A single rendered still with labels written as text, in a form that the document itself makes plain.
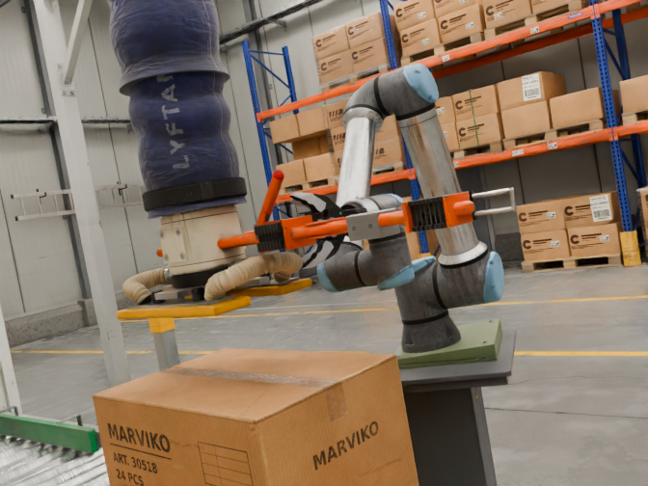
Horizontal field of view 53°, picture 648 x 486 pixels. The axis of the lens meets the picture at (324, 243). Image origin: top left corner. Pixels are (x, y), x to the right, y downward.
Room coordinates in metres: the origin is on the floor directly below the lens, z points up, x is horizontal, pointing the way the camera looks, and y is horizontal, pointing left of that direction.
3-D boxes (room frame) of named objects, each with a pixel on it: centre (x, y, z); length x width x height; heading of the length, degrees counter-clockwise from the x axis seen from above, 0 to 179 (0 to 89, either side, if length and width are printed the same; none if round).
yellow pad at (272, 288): (1.52, 0.20, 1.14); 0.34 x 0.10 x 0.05; 49
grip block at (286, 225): (1.28, 0.07, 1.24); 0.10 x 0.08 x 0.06; 139
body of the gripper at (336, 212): (1.40, -0.03, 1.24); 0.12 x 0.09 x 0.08; 139
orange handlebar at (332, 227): (1.41, 0.03, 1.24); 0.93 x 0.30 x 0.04; 49
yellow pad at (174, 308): (1.37, 0.32, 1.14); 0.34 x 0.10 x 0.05; 49
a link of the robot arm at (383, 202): (1.53, -0.14, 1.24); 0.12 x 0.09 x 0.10; 139
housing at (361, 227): (1.14, -0.09, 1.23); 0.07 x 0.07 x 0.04; 49
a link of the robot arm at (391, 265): (1.53, -0.14, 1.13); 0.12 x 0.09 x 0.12; 60
